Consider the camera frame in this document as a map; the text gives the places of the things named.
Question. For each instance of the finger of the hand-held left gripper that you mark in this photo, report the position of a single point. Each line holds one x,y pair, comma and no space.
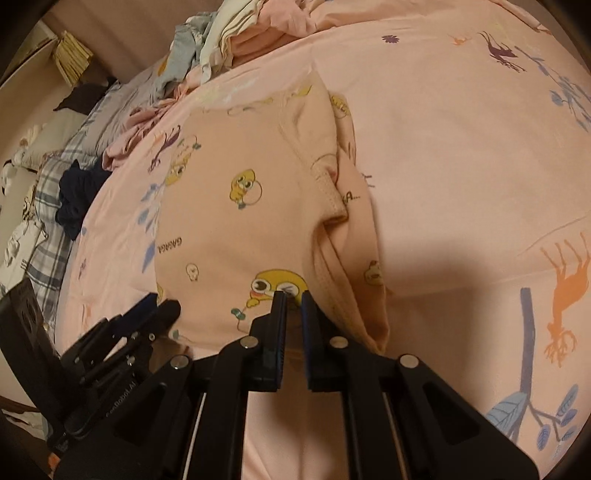
145,305
167,311

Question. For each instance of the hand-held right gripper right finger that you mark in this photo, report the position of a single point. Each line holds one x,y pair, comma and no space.
310,350

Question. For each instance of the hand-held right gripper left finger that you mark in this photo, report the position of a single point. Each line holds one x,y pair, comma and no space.
278,364

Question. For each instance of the peach cartoon print garment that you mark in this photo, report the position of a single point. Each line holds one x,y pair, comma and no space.
231,230

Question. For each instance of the plaid blanket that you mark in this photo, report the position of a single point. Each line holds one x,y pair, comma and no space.
51,249

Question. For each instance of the white cartoon print quilt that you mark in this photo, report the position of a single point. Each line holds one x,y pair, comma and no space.
18,217

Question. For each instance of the dark navy cloth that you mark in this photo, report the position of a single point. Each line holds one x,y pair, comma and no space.
78,194

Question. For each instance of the crumpled pink cloth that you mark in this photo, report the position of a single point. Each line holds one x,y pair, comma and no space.
131,136

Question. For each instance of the black cloth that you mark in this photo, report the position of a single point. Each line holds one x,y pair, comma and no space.
90,94

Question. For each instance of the pink printed bed sheet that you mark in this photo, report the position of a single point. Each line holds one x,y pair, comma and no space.
461,184

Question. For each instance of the stack of yellowed books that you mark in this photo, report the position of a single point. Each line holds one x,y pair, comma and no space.
71,57

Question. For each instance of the cream folded cloth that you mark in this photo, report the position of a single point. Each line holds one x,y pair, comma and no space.
231,27

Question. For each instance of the pink folded cloth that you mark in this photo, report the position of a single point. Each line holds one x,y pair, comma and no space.
286,27

